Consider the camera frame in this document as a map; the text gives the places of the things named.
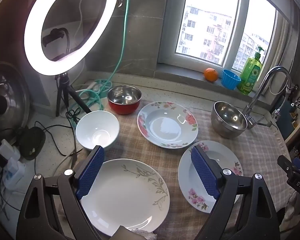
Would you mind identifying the white power strip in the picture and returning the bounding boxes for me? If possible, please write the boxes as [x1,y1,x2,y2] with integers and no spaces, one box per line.
[2,159,25,190]

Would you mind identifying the white plate leaf print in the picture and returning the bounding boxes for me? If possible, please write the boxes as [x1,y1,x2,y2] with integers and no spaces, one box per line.
[80,158,170,233]

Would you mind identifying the chrome faucet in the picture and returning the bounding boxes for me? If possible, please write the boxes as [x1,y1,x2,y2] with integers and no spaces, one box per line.
[241,66,294,129]

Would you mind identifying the red steel bowl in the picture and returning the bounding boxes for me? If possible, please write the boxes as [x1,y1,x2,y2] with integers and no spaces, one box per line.
[107,85,142,115]

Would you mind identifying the black cable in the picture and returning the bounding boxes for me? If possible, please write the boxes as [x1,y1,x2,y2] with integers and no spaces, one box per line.
[34,106,92,165]

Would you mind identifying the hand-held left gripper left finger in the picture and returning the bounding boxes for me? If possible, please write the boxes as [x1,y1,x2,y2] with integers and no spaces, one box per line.
[16,145,105,240]

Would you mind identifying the window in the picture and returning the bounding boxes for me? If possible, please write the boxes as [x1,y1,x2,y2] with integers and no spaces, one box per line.
[162,0,290,73]

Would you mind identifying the steel pot lid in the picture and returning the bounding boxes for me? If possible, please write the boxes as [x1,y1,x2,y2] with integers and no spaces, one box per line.
[0,62,32,140]

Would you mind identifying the fuzzy grey cloth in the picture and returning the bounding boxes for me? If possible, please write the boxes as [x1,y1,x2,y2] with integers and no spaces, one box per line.
[111,226,157,240]

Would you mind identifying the teal hose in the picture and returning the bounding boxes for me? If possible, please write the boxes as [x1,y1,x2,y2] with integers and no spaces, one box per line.
[79,0,132,112]

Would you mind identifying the plain steel bowl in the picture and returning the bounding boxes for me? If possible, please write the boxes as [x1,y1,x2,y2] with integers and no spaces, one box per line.
[211,101,248,139]

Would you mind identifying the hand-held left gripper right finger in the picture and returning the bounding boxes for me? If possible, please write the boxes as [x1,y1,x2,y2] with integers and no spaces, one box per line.
[191,145,282,240]

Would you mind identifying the white ring light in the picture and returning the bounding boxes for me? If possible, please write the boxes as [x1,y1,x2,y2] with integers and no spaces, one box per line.
[24,0,118,76]

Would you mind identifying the dark utensil holder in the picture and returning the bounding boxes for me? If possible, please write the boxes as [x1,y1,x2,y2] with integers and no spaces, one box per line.
[277,85,300,143]

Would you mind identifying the plaid beige cloth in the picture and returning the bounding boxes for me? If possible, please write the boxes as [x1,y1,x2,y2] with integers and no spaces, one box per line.
[52,102,298,240]

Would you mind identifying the blue floral plate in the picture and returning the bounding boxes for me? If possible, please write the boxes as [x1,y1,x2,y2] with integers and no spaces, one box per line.
[178,140,244,214]
[137,101,199,149]

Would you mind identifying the orange fruit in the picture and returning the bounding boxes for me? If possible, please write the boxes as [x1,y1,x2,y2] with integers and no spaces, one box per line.
[203,68,218,82]

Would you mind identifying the white power adapter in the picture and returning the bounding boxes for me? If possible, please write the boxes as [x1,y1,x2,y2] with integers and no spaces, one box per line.
[0,140,20,160]

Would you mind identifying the white bowl teal outside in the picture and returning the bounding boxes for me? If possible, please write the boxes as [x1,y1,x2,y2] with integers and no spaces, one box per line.
[75,110,120,151]

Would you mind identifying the green dish soap bottle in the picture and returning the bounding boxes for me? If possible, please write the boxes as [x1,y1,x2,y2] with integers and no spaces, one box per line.
[237,46,265,96]

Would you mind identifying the black phone holder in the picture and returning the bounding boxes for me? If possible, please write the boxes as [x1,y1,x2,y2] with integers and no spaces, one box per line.
[42,27,72,62]

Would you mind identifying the black charger base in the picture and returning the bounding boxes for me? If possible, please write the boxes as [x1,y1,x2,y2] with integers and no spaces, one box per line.
[19,127,46,161]

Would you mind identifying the blue ribbed cup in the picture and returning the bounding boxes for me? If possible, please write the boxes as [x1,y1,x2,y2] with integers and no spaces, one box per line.
[221,69,241,90]

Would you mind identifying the thin white wall cable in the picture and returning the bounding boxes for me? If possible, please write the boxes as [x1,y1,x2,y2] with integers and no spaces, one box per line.
[74,0,87,48]

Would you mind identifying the white plug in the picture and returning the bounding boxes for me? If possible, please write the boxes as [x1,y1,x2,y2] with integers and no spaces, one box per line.
[76,80,100,93]

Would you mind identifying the teal round power strip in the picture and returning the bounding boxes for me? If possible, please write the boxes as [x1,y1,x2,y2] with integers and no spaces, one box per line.
[94,79,113,93]

